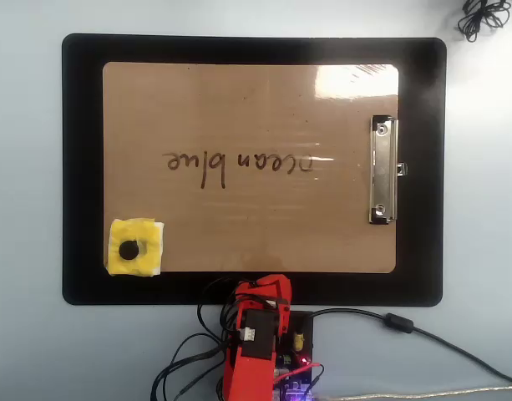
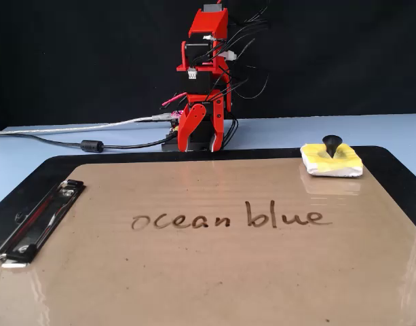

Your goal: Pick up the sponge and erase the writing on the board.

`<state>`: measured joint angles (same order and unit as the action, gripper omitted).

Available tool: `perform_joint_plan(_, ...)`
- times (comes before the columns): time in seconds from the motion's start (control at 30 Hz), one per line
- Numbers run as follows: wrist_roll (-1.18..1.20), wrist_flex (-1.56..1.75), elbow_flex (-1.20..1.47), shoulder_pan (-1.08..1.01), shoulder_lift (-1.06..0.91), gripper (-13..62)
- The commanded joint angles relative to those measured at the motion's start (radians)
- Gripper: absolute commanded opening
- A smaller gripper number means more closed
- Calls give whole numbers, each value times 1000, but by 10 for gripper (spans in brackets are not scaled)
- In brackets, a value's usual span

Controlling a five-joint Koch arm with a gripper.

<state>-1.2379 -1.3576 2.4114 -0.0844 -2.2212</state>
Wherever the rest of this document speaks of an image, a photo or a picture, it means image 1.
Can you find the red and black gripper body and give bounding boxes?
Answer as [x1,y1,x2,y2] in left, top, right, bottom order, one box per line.
[237,301,279,361]

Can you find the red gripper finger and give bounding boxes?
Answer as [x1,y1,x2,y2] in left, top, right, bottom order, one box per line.
[256,272,293,336]
[236,280,278,309]

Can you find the yellow sponge with black knob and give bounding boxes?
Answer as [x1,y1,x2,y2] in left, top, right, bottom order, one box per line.
[106,216,165,278]

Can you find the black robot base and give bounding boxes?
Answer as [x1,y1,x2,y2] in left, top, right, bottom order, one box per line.
[276,310,316,401]

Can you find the silver metal clipboard clip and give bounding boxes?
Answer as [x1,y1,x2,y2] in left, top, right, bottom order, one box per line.
[368,114,409,226]

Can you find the brown clipboard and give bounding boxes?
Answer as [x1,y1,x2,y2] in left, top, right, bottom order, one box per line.
[102,61,400,275]

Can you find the black rectangular desk mat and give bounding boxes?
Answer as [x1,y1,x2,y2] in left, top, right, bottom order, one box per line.
[61,33,448,307]

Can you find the thin red wire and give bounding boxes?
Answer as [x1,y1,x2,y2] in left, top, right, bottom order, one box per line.
[275,362,324,384]

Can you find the black servo cables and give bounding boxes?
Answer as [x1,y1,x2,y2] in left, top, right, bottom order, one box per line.
[150,277,249,401]

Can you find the black power cable with ferrite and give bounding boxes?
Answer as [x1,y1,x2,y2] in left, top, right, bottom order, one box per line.
[293,307,512,386]

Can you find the silver USB cable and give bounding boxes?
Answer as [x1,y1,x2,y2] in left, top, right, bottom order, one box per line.
[313,383,512,401]

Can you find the coiled black cable bundle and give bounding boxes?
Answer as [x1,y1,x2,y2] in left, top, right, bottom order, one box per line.
[457,0,512,43]

